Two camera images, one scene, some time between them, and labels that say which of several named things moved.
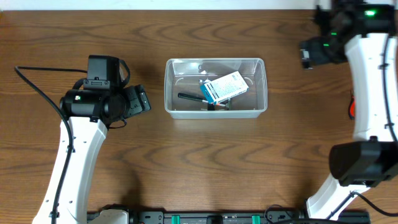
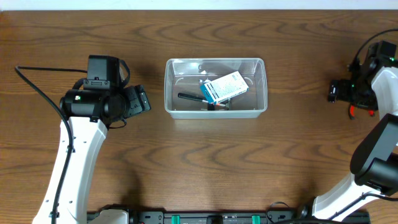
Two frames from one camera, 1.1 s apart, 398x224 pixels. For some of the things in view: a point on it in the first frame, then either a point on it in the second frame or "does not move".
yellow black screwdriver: x=211 y=107 does not move
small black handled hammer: x=211 y=105 does not move
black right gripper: x=323 y=57 → x=342 y=94
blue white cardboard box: x=222 y=88 does not move
